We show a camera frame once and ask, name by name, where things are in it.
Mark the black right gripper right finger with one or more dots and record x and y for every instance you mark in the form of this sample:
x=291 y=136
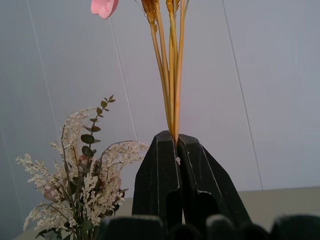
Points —
x=202 y=172

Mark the dried wheat and pink flower bouquet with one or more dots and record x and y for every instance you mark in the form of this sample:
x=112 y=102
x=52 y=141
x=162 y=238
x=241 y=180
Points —
x=172 y=75

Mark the cream and green flower bouquet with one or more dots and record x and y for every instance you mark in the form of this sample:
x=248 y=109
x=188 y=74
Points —
x=82 y=175

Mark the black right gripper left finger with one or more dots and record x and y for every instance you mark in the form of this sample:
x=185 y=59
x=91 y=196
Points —
x=155 y=175

